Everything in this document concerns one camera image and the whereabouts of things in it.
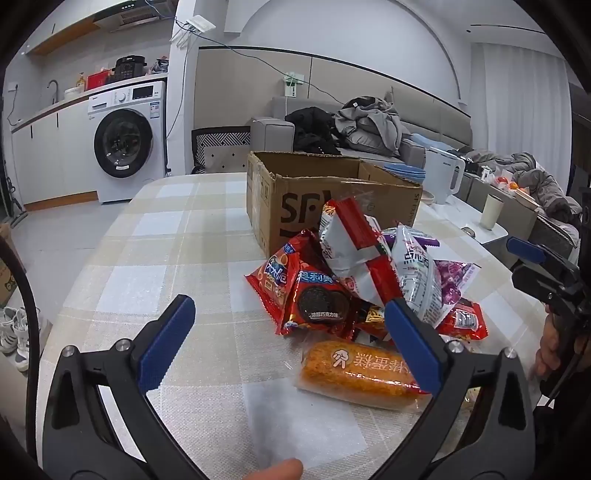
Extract white electric kettle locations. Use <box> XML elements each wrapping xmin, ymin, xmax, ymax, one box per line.
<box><xmin>423</xmin><ymin>148</ymin><xmax>467</xmax><ymax>206</ymax></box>

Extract orange cake packet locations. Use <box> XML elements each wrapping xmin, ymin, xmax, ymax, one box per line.
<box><xmin>295</xmin><ymin>339</ymin><xmax>431</xmax><ymax>411</ymax></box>

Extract red biscuit packet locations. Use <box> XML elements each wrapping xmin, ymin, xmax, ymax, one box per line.
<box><xmin>245</xmin><ymin>230</ymin><xmax>319</xmax><ymax>324</ymax></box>

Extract grey sofa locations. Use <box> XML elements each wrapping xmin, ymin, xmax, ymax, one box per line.
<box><xmin>250</xmin><ymin>85</ymin><xmax>472</xmax><ymax>170</ymax></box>

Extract grey clothes pile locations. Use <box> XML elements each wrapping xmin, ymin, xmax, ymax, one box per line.
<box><xmin>333</xmin><ymin>95</ymin><xmax>413</xmax><ymax>158</ymax></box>

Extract black jacket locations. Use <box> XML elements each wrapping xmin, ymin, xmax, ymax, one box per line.
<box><xmin>284</xmin><ymin>106</ymin><xmax>343</xmax><ymax>156</ymax></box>

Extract white washing machine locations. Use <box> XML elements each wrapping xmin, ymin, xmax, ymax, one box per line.
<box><xmin>88</xmin><ymin>80</ymin><xmax>168</xmax><ymax>205</ymax></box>

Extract white base cabinet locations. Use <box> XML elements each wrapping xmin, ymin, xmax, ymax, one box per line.
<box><xmin>10</xmin><ymin>99</ymin><xmax>100</xmax><ymax>207</ymax></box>

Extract purple candy packet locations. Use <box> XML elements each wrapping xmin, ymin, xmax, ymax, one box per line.
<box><xmin>434</xmin><ymin>260</ymin><xmax>482</xmax><ymax>306</ymax></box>

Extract white sneakers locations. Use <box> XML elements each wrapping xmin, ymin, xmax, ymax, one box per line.
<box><xmin>0</xmin><ymin>306</ymin><xmax>43</xmax><ymax>373</ymax></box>

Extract brown cardboard box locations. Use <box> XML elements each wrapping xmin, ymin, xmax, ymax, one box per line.
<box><xmin>246</xmin><ymin>151</ymin><xmax>423</xmax><ymax>259</ymax></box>

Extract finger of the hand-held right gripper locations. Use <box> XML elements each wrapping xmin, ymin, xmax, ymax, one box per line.
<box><xmin>506</xmin><ymin>237</ymin><xmax>578</xmax><ymax>278</ymax></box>
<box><xmin>512</xmin><ymin>263</ymin><xmax>570</xmax><ymax>303</ymax></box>

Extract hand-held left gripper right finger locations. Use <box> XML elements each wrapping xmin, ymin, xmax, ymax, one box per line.
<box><xmin>369</xmin><ymin>298</ymin><xmax>536</xmax><ymax>480</ymax></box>

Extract black cable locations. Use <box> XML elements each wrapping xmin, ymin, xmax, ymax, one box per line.
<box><xmin>0</xmin><ymin>239</ymin><xmax>44</xmax><ymax>370</ymax></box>

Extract white cup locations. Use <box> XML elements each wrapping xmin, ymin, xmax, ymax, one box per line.
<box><xmin>479</xmin><ymin>193</ymin><xmax>503</xmax><ymax>230</ymax></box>

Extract range hood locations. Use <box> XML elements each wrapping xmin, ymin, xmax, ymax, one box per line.
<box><xmin>92</xmin><ymin>0</ymin><xmax>179</xmax><ymax>34</ymax></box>

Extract red chocolate cookie packet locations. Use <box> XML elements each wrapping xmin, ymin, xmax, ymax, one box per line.
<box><xmin>279</xmin><ymin>258</ymin><xmax>366</xmax><ymax>337</ymax></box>

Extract white wall cabinet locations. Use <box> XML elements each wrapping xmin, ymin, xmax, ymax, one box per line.
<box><xmin>25</xmin><ymin>0</ymin><xmax>103</xmax><ymax>57</ymax></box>

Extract plaid tablecloth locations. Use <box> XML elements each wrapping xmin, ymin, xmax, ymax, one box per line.
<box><xmin>34</xmin><ymin>172</ymin><xmax>548</xmax><ymax>480</ymax></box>

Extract red and white snack packet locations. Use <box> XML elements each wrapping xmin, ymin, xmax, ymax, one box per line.
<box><xmin>320</xmin><ymin>198</ymin><xmax>403</xmax><ymax>309</ymax></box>

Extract grey blanket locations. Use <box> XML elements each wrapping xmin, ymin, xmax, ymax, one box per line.
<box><xmin>466</xmin><ymin>149</ymin><xmax>581</xmax><ymax>260</ymax></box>

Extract white marble side table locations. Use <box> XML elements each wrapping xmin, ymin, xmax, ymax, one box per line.
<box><xmin>428</xmin><ymin>193</ymin><xmax>542</xmax><ymax>246</ymax></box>

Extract person's right hand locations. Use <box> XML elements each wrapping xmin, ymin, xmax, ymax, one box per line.
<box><xmin>534</xmin><ymin>313</ymin><xmax>572</xmax><ymax>381</ymax></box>

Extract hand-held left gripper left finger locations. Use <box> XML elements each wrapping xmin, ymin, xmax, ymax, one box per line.
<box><xmin>41</xmin><ymin>295</ymin><xmax>197</xmax><ymax>480</ymax></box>

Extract white and purple snack packet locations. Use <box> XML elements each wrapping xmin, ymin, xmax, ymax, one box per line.
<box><xmin>392</xmin><ymin>224</ymin><xmax>445</xmax><ymax>325</ymax></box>

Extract small red snack packet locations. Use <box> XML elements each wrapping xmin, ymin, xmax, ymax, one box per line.
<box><xmin>435</xmin><ymin>298</ymin><xmax>488</xmax><ymax>341</ymax></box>

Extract light blue pillow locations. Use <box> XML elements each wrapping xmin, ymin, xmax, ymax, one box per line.
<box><xmin>410</xmin><ymin>133</ymin><xmax>454</xmax><ymax>151</ymax></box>

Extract cardboard box on floor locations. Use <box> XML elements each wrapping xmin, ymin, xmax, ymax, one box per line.
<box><xmin>0</xmin><ymin>223</ymin><xmax>20</xmax><ymax>308</ymax></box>

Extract white router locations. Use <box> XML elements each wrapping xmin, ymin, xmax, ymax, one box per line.
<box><xmin>170</xmin><ymin>15</ymin><xmax>217</xmax><ymax>49</ymax></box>

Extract dark red snack packet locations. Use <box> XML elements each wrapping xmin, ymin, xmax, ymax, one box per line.
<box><xmin>355</xmin><ymin>302</ymin><xmax>394</xmax><ymax>343</ymax></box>

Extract black pressure cooker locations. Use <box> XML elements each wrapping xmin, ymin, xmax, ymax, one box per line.
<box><xmin>113</xmin><ymin>56</ymin><xmax>148</xmax><ymax>82</ymax></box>

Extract person's left hand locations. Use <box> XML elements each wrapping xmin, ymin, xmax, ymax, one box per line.
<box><xmin>240</xmin><ymin>458</ymin><xmax>304</xmax><ymax>480</ymax></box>

